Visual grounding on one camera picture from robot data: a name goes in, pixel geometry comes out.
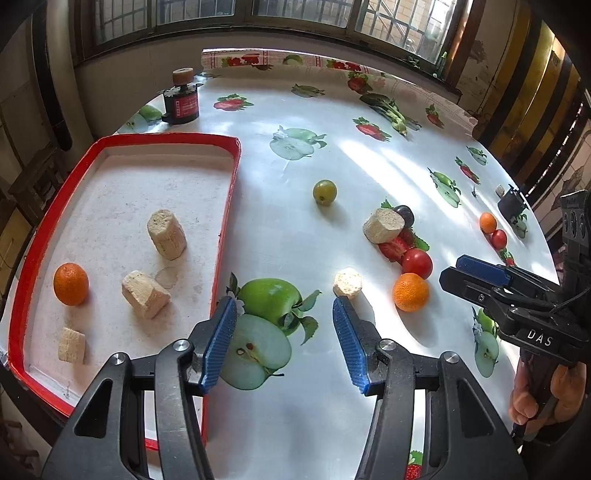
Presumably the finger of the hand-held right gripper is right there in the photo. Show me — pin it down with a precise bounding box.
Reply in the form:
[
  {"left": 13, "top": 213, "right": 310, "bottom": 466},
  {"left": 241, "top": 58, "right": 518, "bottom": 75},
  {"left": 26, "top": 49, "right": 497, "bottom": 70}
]
[
  {"left": 438, "top": 267, "right": 514, "bottom": 320},
  {"left": 455, "top": 254, "right": 561, "bottom": 301}
]

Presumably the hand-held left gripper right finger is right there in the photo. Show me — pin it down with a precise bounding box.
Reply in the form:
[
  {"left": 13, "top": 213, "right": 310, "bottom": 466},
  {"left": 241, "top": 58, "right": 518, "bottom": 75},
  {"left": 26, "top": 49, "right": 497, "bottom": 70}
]
[{"left": 332, "top": 295, "right": 529, "bottom": 480}]

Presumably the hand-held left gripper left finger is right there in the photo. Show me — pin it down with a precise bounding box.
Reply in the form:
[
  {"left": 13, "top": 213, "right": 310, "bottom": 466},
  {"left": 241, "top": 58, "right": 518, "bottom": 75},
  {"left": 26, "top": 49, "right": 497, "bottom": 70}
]
[{"left": 41, "top": 295, "right": 238, "bottom": 480}]

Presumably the small beige corn cob piece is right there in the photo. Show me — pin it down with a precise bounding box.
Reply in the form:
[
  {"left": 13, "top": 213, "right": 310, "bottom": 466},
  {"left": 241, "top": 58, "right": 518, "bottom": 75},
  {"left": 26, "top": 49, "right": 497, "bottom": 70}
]
[{"left": 333, "top": 268, "right": 363, "bottom": 299}]

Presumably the wide beige corn cob piece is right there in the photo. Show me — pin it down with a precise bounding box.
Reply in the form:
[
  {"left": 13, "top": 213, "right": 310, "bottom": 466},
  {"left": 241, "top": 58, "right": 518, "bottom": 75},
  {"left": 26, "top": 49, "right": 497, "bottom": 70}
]
[{"left": 362, "top": 208, "right": 406, "bottom": 245}]

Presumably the green round fruit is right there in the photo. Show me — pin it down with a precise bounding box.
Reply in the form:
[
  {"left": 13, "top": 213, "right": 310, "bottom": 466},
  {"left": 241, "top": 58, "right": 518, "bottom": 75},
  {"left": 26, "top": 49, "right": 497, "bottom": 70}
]
[{"left": 312, "top": 179, "right": 338, "bottom": 206}]

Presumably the red rimmed white tray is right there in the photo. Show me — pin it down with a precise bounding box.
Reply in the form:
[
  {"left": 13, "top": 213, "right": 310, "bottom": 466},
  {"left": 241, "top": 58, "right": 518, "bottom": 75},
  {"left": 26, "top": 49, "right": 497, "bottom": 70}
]
[{"left": 7, "top": 133, "right": 242, "bottom": 453}]

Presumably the person's right hand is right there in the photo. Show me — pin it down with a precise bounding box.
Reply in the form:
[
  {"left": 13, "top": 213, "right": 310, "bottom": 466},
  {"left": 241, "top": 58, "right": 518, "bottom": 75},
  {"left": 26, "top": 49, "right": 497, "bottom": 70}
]
[{"left": 508, "top": 355, "right": 588, "bottom": 428}]

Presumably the small black device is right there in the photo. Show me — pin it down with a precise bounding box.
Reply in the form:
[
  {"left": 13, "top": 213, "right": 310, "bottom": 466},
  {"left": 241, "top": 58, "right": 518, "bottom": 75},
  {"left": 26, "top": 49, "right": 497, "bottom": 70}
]
[{"left": 498, "top": 185, "right": 528, "bottom": 221}]

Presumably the dark purple plum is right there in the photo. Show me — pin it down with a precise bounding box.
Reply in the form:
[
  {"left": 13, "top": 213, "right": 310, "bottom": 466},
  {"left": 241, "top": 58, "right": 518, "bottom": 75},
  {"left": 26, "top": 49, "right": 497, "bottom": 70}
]
[{"left": 392, "top": 205, "right": 416, "bottom": 229}]

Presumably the tall beige corn cob piece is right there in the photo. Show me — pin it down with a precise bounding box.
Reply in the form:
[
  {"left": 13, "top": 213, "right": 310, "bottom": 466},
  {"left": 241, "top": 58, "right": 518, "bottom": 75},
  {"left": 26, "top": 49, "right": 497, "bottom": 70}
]
[{"left": 147, "top": 209, "right": 188, "bottom": 261}]

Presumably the fruit print tablecloth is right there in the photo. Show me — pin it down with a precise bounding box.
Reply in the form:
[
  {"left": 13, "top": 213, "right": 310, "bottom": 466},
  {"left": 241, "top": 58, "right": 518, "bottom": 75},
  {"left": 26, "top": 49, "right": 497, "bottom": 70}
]
[{"left": 113, "top": 48, "right": 557, "bottom": 480}]

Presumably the short ribbed corn cob piece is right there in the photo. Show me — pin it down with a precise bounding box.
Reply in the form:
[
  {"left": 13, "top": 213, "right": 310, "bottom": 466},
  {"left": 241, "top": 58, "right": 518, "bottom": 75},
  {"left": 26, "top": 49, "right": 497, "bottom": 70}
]
[{"left": 58, "top": 327, "right": 87, "bottom": 365}]

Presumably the yellow wooden door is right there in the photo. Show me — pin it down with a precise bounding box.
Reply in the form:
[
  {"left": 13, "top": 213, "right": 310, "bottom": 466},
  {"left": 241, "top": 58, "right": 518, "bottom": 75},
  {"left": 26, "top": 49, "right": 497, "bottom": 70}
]
[{"left": 480, "top": 0, "right": 585, "bottom": 195}]

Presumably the yellow cabinet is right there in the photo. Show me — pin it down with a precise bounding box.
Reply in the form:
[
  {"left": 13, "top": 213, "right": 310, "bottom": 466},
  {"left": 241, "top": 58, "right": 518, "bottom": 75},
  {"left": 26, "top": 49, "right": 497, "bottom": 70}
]
[{"left": 0, "top": 203, "right": 35, "bottom": 296}]

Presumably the black jar with cork lid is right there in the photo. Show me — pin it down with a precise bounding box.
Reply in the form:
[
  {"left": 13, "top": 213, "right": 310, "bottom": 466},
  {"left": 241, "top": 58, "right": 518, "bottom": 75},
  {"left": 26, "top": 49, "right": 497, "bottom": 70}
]
[{"left": 159, "top": 68, "right": 204, "bottom": 126}]

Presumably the wooden stool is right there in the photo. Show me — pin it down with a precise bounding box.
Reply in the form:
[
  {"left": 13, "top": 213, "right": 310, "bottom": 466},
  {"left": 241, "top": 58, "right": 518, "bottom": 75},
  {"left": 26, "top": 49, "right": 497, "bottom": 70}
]
[{"left": 8, "top": 147, "right": 66, "bottom": 219}]

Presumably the white cylindrical tank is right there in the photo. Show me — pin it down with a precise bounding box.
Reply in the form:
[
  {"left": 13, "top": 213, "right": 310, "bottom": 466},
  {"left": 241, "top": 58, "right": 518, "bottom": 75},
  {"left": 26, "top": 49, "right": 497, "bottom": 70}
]
[{"left": 41, "top": 0, "right": 75, "bottom": 151}]

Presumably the barred window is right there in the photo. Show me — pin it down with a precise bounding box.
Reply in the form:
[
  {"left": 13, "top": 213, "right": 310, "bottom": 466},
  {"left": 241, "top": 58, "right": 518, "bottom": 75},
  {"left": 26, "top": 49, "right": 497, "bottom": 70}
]
[{"left": 88, "top": 0, "right": 467, "bottom": 65}]

